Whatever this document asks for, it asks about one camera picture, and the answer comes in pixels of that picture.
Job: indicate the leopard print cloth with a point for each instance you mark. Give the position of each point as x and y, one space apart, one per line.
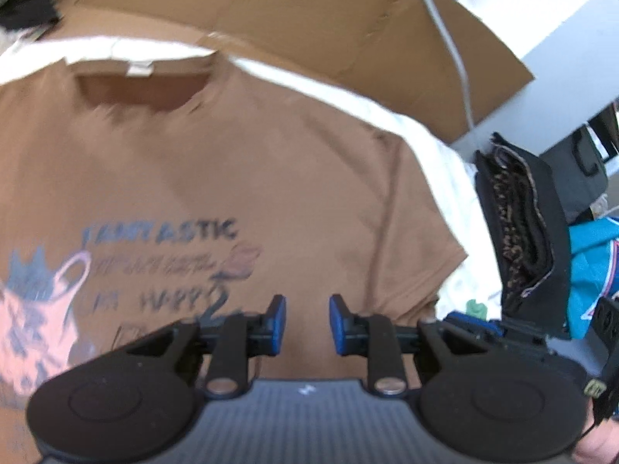
512 251

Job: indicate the cream bear-print bed sheet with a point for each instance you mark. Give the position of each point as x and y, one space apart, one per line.
435 154

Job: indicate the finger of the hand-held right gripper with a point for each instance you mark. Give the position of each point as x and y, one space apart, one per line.
512 338

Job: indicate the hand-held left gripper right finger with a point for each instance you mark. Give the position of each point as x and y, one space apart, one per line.
338 326

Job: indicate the teal printed bag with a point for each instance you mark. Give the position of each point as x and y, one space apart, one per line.
590 261

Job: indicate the grey fabric bag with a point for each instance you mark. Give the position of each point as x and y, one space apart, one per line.
566 179

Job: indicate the folded black garment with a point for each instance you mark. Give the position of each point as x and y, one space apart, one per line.
558 275

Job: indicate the flattened cardboard box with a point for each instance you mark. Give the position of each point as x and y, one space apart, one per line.
290 9

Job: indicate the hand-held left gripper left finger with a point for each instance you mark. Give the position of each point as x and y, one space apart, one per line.
276 324

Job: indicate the brown printed t-shirt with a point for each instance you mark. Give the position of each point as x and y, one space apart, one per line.
266 154

